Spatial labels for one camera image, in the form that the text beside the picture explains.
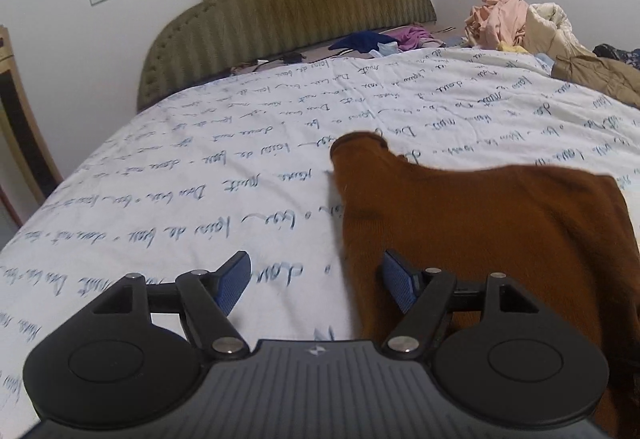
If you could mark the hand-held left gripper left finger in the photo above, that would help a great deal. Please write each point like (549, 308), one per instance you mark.
(231, 281)

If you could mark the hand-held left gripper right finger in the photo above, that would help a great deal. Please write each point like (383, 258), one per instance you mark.
(400, 281)

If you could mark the brown knit sweater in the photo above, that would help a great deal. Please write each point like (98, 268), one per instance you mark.
(500, 229)

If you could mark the pink clothes pile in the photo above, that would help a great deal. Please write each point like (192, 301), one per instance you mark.
(497, 16)

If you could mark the white script-printed blanket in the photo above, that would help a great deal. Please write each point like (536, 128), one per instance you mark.
(200, 169)

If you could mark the light blue cloth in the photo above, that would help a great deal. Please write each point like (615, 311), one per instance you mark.
(386, 50)

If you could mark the dark blue cloth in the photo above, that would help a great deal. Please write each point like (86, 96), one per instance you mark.
(362, 40)

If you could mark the purple cloth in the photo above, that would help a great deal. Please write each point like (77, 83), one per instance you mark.
(415, 36)

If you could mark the yellow cloth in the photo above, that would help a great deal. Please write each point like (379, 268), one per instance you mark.
(511, 48)

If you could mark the olive brown jacket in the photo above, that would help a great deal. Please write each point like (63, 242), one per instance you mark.
(600, 79)

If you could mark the olive striped padded headboard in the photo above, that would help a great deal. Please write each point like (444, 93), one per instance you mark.
(300, 4)

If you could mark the cream puffy duvet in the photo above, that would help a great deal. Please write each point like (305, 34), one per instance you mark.
(552, 26)

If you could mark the dark patterned cloth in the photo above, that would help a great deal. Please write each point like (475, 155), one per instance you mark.
(620, 55)

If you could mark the wooden frame furniture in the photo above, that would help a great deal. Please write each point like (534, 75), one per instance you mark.
(10, 119)

